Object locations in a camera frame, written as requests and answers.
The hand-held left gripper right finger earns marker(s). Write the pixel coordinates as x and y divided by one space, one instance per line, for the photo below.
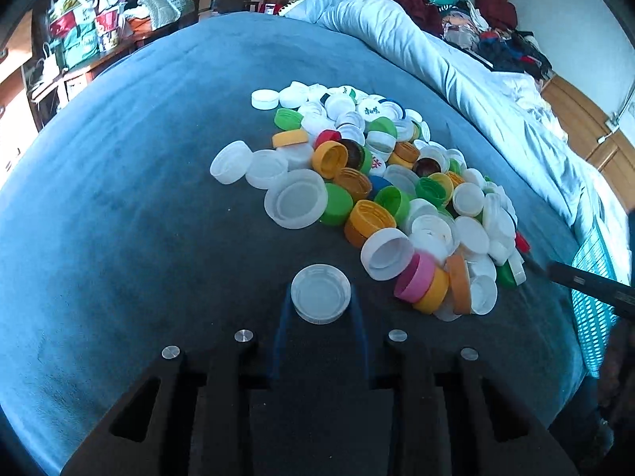
359 337

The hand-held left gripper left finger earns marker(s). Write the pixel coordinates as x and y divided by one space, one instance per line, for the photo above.
280 332

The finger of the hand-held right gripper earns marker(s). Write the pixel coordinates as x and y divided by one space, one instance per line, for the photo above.
590 285

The teal woven plastic basket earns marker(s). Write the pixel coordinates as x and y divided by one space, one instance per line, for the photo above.
598 297

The wide white bottle cap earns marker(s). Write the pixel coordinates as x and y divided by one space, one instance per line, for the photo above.
320 291

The pile of mixed bottle caps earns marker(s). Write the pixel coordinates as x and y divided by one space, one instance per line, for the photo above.
397 183

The wooden headboard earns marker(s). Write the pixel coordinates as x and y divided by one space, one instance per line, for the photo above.
595 119

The white quilt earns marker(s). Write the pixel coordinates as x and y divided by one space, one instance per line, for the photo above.
471 74

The heap of clothes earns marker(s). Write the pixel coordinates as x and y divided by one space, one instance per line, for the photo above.
471 15

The cluttered wooden shelf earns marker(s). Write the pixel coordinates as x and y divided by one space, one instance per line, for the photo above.
84 34

